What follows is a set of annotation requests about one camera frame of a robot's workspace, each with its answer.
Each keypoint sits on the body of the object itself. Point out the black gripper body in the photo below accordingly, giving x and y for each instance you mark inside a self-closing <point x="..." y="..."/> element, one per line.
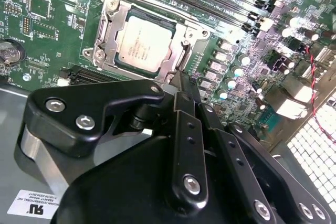
<point x="131" y="182"/>

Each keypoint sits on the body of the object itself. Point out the metal socket cover frame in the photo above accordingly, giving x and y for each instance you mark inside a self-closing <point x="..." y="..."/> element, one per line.
<point x="109" y="35"/>

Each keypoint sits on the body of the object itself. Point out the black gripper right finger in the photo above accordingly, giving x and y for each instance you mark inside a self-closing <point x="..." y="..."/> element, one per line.
<point x="244" y="176"/>

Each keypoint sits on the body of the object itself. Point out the silver topped CPU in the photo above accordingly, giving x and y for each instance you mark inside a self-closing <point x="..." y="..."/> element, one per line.
<point x="147" y="43"/>

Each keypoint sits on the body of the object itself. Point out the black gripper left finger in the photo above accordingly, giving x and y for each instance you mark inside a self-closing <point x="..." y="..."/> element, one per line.
<point x="105" y="95"/>

